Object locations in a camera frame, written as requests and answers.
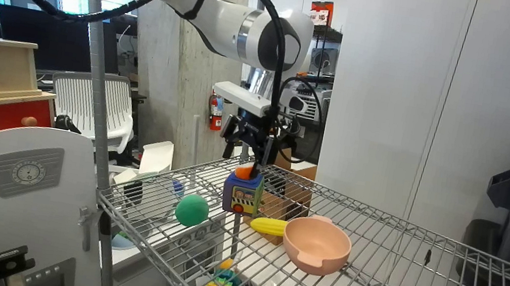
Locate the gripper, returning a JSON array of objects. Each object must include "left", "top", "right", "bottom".
[{"left": 215, "top": 111, "right": 301, "bottom": 186}]

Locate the orange toy object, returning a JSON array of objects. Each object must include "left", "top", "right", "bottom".
[{"left": 234, "top": 161, "right": 255, "bottom": 182}]

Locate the pink bowl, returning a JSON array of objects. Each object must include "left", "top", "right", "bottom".
[{"left": 277, "top": 211, "right": 356, "bottom": 281}]

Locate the colourful toy cube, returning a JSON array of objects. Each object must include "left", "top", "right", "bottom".
[{"left": 219, "top": 166, "right": 266, "bottom": 218}]

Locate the red fire extinguisher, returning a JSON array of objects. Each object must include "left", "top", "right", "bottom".
[{"left": 204, "top": 89, "right": 228, "bottom": 132}]

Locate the cardboard box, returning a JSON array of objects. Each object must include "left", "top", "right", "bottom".
[{"left": 240, "top": 155, "right": 318, "bottom": 250}]

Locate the blue toy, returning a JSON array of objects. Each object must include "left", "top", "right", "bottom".
[{"left": 169, "top": 179, "right": 187, "bottom": 199}]

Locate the yellow toy corn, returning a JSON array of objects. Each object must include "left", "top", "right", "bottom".
[{"left": 248, "top": 215, "right": 290, "bottom": 239}]

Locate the green ball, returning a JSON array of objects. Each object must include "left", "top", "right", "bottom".
[{"left": 172, "top": 191, "right": 212, "bottom": 230}]

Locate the white box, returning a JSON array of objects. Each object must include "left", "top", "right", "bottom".
[{"left": 138, "top": 137, "right": 177, "bottom": 179}]

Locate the black equipment shelf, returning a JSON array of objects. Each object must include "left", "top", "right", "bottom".
[{"left": 282, "top": 22, "right": 345, "bottom": 165}]

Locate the red box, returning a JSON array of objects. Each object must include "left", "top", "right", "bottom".
[{"left": 308, "top": 0, "right": 336, "bottom": 28}]

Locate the white office chair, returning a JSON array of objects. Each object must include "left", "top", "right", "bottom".
[{"left": 42, "top": 65, "right": 143, "bottom": 157}]

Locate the black monitor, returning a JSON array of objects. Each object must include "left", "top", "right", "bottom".
[{"left": 0, "top": 3, "right": 127, "bottom": 84}]

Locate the white toy appliance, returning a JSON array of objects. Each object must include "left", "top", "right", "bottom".
[{"left": 0, "top": 120, "right": 129, "bottom": 286}]

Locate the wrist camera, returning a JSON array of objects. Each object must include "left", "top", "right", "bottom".
[{"left": 210, "top": 79, "right": 275, "bottom": 119}]

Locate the metal wire shelf rack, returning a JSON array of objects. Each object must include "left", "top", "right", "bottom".
[{"left": 35, "top": 0, "right": 510, "bottom": 286}]

